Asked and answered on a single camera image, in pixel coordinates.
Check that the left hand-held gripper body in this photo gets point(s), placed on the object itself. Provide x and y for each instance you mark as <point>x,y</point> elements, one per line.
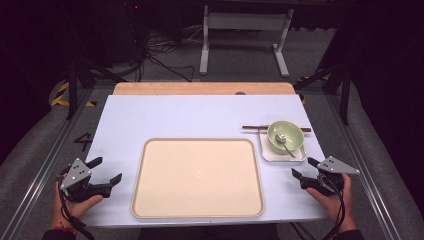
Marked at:
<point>77,175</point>

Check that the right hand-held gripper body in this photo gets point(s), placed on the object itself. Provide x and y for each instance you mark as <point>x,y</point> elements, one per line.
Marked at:
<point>335,166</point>

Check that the white square plate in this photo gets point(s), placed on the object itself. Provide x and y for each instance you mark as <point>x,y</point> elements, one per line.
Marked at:
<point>270,154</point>

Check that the green bowl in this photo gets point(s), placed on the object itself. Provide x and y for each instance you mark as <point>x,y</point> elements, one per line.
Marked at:
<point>291,131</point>

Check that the metal spoon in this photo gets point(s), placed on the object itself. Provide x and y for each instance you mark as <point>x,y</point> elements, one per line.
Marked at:
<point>281,137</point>

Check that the beige plastic tray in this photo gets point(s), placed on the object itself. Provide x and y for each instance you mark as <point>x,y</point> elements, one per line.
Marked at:
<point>200,180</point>

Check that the person's left hand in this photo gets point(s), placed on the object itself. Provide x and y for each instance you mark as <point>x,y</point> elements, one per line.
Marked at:
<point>70,211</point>

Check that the person's right hand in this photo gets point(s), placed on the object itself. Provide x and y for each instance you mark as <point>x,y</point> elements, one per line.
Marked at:
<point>338,208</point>

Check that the black tripod stand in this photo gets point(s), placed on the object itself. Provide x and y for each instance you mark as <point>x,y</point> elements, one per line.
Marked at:
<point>72,86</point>
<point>345,93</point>

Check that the grey round desk grommet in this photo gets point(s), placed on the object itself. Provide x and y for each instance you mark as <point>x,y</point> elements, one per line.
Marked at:
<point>240,93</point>

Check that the person's dark clothing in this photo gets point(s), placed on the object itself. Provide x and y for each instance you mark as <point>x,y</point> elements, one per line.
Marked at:
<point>206,233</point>

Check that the black computer case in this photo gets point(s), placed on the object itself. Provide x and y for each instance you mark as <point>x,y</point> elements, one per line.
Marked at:
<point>125,36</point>

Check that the aluminium rail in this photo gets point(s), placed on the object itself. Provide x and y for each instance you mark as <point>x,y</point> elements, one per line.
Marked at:
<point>50,163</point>
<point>363,166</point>

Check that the white metal stand frame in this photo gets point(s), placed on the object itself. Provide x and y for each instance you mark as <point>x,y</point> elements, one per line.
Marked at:
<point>246,20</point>

